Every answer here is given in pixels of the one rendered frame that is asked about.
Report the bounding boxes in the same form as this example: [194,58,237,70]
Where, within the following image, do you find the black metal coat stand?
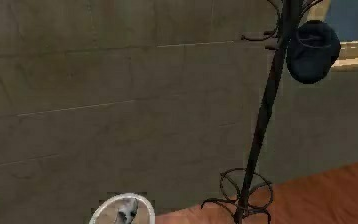
[200,0,325,224]

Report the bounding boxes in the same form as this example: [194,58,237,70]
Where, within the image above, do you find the dark blue hat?
[285,19,342,85]

